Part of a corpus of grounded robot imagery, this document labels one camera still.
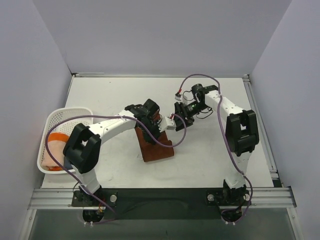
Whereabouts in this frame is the brown towel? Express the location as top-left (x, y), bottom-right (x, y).
top-left (135, 111), bottom-right (175, 163)

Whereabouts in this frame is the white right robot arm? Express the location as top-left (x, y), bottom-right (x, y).
top-left (173, 83), bottom-right (260, 205)

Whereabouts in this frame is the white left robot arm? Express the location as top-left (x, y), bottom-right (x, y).
top-left (63, 99), bottom-right (161, 206)

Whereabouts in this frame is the white plastic basket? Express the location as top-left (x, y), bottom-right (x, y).
top-left (37, 107), bottom-right (93, 175)

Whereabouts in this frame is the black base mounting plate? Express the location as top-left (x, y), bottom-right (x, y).
top-left (71, 187), bottom-right (251, 223)

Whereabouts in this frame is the blue towel in basket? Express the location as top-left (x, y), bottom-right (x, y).
top-left (63, 158), bottom-right (73, 170)

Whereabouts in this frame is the orange towel in basket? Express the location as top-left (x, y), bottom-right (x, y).
top-left (48, 132), bottom-right (69, 172)

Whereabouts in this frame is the peach towel in basket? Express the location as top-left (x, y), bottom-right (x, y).
top-left (41, 140), bottom-right (66, 169)

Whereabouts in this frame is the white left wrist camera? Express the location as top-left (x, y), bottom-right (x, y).
top-left (158, 116), bottom-right (176, 133)

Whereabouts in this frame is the aluminium right side rail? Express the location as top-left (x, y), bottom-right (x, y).
top-left (242, 74), bottom-right (284, 188)

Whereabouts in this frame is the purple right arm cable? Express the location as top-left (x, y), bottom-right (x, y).
top-left (176, 73), bottom-right (254, 224)

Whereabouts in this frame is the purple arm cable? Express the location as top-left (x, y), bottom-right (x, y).
top-left (44, 113), bottom-right (187, 225)
top-left (176, 73), bottom-right (254, 224)

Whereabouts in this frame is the aluminium back frame rail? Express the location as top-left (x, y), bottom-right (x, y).
top-left (72, 72), bottom-right (251, 79)

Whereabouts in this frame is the aluminium frame rail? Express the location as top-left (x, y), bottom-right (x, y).
top-left (72, 72), bottom-right (251, 79)
top-left (28, 187), bottom-right (297, 210)

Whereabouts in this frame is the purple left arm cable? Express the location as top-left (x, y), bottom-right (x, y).
top-left (44, 113), bottom-right (187, 225)

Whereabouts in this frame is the aluminium front frame rail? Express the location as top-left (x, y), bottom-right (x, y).
top-left (28, 187), bottom-right (297, 210)

